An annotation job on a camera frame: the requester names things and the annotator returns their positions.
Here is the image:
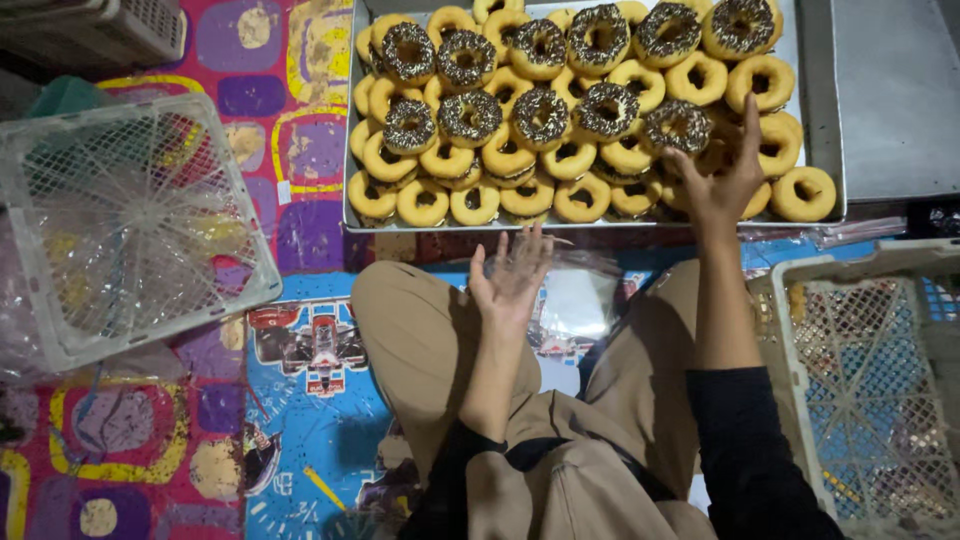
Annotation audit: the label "person's right hand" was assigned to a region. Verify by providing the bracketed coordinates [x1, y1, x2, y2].
[663, 93, 767, 231]

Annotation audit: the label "person's left hand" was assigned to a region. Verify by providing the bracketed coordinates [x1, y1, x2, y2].
[468, 223, 556, 333]

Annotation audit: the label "clear plastic bag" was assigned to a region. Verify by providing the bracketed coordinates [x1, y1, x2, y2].
[480, 238, 625, 355]

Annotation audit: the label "person's beige trousers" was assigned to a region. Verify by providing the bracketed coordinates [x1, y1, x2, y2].
[350, 258, 760, 540]

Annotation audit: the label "clear plastic wrap strip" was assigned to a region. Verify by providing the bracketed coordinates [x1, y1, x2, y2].
[738, 216, 909, 250]

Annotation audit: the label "pile of plain donuts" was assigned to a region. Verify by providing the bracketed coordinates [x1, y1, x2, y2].
[346, 0, 838, 228]

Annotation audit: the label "metal baking tray with donuts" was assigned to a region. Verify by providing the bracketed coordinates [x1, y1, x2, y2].
[342, 0, 849, 233]

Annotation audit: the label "white plastic crate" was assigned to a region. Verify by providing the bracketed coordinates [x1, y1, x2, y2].
[0, 92, 285, 375]
[745, 237, 960, 540]

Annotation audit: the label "group of chocolate sprinkle donuts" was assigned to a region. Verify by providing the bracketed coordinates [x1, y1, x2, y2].
[380, 1, 778, 157]

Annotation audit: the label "empty metal baking tray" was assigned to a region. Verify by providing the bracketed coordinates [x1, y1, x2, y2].
[828, 0, 960, 205]

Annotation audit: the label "black plastic bag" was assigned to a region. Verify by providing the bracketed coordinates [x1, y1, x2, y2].
[906, 198, 960, 241]

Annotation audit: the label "blue race car mat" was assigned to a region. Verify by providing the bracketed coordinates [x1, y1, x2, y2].
[243, 238, 905, 540]

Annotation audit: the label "person's black shirt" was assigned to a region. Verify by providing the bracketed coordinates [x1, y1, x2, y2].
[397, 366, 846, 540]

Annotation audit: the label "pink purple patterned mat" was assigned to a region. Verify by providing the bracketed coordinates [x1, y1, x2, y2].
[0, 0, 421, 540]

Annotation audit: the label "white plastic basket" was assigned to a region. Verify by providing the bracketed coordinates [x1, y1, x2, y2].
[0, 0, 189, 74]

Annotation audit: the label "teal plastic object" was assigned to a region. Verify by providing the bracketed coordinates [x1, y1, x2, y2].
[25, 75, 115, 123]

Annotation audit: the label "heap of clear plastic bags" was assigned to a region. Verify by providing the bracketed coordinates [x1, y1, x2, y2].
[0, 206, 250, 385]

